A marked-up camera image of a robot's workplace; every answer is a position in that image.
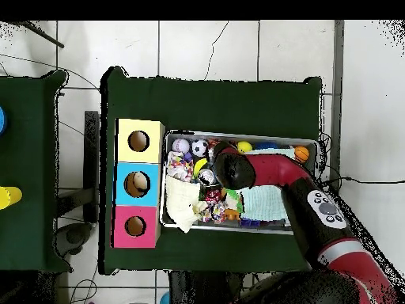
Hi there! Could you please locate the cream muslin cloth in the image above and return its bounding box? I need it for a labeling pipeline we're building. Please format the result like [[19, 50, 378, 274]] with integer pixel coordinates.
[[165, 174, 210, 234]]

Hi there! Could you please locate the wooden box with three holes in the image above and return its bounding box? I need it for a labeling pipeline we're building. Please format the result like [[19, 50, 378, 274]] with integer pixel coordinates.
[[110, 118, 166, 249]]

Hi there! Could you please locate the yellow curved toy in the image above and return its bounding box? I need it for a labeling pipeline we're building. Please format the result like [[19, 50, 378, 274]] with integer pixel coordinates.
[[192, 157, 209, 179]]

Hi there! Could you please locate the crushed silver drink can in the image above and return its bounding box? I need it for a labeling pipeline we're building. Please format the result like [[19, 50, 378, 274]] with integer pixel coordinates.
[[197, 168, 217, 187]]

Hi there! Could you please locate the small soccer ball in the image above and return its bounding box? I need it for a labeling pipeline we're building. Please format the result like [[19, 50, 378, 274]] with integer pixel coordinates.
[[191, 139, 210, 158]]

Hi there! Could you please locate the crumpled white colourful-dotted wrapper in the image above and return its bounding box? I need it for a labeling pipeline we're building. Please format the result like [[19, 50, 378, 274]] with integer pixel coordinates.
[[165, 150, 195, 183]]

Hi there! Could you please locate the small white baseball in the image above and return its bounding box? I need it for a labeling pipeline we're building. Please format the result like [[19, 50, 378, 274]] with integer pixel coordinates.
[[171, 138, 191, 155]]

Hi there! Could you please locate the colourful crumpled fabric scrunchie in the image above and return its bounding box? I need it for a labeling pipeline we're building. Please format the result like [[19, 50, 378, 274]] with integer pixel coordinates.
[[200, 199, 229, 224]]

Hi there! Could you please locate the light blue muslin cloth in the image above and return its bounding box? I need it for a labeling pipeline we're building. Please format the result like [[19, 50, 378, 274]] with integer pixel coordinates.
[[240, 146, 296, 222]]

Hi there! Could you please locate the small orange basketball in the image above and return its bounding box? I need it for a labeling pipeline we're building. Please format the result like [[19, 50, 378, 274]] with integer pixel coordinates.
[[293, 145, 310, 165]]

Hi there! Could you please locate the dark grey rounded base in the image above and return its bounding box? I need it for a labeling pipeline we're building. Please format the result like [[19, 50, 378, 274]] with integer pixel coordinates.
[[55, 222, 94, 257]]

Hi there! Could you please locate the yellow cylinder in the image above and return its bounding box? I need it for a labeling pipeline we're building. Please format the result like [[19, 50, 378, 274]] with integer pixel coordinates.
[[0, 185, 23, 211]]

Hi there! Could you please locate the dark thin rod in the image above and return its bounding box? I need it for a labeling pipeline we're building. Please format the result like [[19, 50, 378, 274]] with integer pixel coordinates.
[[13, 21, 65, 49]]

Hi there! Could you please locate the shallow wire mesh bin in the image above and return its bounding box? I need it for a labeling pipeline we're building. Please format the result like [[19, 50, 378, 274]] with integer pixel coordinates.
[[158, 129, 320, 237]]

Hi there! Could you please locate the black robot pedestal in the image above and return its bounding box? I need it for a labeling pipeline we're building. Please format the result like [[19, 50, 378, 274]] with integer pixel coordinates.
[[167, 270, 248, 304]]

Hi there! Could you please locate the black power cable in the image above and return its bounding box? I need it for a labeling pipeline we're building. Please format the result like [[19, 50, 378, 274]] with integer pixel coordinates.
[[319, 176, 405, 191]]

